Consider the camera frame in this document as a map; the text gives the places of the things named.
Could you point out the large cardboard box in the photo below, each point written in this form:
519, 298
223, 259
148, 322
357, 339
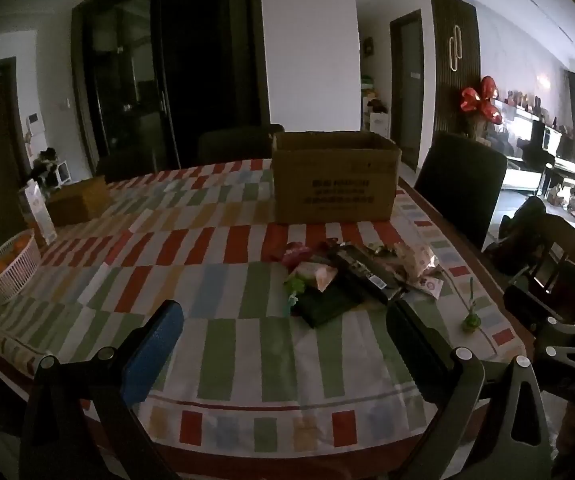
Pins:
335, 185

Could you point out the white basket of oranges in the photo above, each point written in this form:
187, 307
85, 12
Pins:
9, 267

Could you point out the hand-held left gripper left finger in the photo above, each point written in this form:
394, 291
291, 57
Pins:
153, 355

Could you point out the long black snack packet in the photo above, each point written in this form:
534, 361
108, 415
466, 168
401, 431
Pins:
362, 272

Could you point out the dark green snack packet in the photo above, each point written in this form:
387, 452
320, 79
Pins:
325, 306

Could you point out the dark room door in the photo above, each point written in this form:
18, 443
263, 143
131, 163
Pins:
407, 85

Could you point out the black piano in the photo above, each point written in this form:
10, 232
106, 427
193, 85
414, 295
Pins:
545, 147

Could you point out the small green toy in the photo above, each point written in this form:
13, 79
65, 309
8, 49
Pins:
471, 321

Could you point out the dark glass sliding door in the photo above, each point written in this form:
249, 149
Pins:
167, 70

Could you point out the small brown box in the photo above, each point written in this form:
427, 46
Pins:
79, 200

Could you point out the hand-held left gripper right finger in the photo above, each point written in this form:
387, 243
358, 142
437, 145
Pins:
417, 347

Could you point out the white printed snack packet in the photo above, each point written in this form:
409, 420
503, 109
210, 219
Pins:
415, 259

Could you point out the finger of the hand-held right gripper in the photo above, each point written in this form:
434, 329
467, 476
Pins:
555, 355
522, 296

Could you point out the dark wall panel with ornament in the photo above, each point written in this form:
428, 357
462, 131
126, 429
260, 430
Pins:
455, 55

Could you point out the white carton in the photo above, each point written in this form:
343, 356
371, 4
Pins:
380, 122

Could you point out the small white shelf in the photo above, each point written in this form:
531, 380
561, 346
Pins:
52, 170

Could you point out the red foil balloon flower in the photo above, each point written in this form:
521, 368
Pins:
482, 100

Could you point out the small white snack packet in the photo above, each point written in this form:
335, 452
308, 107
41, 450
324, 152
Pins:
430, 286

